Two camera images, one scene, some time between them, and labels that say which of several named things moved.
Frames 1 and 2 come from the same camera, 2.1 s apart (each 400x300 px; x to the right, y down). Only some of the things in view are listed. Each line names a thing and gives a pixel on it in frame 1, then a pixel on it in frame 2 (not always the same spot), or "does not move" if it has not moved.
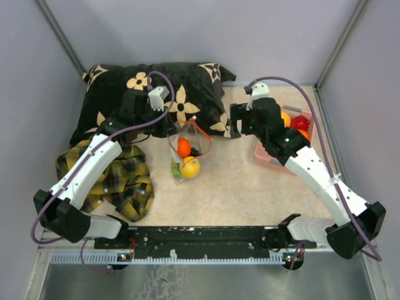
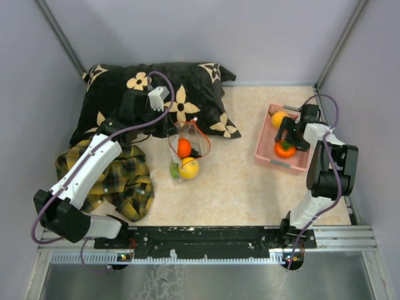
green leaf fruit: (175, 169) does not move
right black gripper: (238, 112) to (286, 124)
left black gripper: (165, 127) does not move
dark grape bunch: (194, 152) does not move
